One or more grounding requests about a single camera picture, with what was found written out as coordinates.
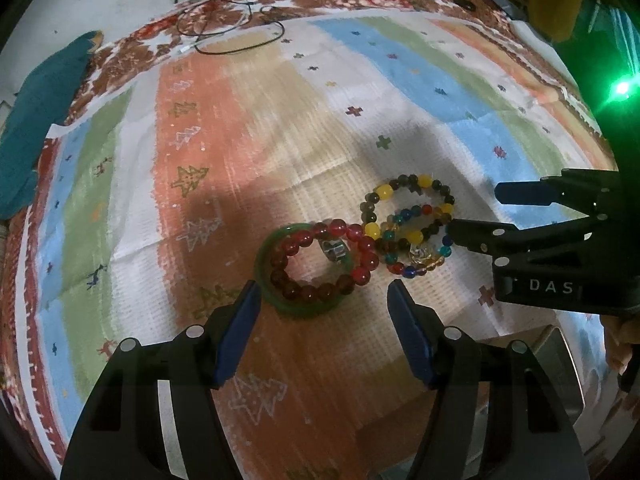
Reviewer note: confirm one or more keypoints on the green jade bangle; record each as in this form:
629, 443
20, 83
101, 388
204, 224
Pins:
306, 269

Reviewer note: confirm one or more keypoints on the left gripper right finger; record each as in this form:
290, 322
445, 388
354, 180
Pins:
528, 435

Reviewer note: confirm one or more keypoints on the striped colourful mat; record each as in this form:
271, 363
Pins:
307, 388

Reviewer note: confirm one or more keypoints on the teal pillow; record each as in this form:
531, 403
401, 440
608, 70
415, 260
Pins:
43, 100

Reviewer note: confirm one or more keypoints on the right hand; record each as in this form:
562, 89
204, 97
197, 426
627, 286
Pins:
619, 337

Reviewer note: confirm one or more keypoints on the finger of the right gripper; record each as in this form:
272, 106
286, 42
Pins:
572, 188
555, 245

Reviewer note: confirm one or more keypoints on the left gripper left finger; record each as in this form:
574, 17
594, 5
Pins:
119, 435

